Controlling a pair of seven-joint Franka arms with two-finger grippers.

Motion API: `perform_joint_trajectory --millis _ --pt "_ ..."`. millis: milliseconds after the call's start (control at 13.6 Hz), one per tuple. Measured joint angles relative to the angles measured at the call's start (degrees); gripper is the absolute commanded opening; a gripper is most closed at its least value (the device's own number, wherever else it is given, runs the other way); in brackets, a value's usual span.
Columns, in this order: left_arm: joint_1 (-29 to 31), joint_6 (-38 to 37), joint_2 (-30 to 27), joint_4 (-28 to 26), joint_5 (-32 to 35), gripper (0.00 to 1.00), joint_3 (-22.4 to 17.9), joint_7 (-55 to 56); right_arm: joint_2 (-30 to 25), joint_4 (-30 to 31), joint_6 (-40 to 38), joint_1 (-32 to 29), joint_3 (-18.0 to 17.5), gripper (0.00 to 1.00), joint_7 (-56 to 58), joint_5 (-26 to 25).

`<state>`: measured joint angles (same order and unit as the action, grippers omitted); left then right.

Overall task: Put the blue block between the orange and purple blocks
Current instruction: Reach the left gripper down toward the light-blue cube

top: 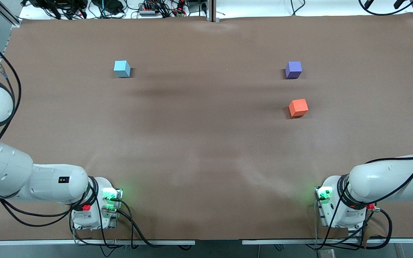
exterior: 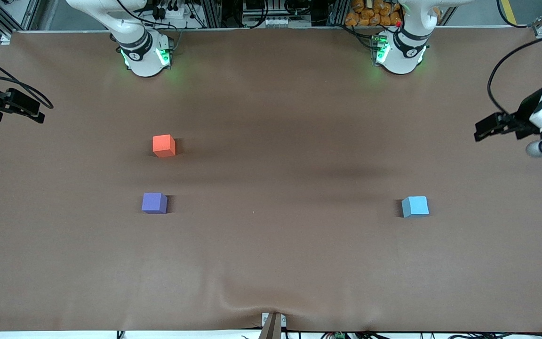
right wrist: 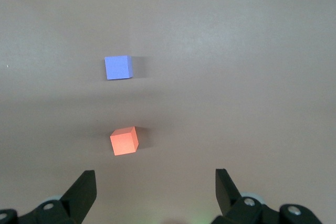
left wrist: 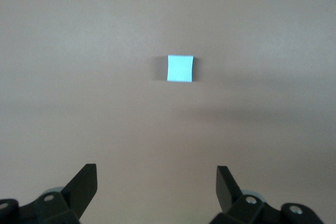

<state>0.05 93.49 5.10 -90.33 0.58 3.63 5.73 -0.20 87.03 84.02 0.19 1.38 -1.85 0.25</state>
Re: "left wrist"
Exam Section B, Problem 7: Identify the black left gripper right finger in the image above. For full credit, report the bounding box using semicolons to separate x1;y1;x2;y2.
209;165;321;224

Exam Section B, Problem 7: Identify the light blue foam block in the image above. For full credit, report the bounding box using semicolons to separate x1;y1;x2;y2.
166;55;195;83

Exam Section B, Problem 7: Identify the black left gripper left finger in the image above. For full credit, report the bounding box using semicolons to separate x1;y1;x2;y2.
0;164;98;224

